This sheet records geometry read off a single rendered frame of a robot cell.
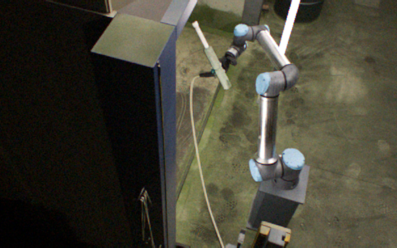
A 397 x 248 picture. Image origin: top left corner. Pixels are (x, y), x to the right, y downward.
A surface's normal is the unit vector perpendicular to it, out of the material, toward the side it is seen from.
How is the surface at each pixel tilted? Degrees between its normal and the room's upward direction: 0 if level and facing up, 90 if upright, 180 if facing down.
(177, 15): 0
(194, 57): 0
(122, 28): 0
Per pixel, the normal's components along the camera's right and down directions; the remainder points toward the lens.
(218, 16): -0.29, 0.76
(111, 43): 0.05, -0.60
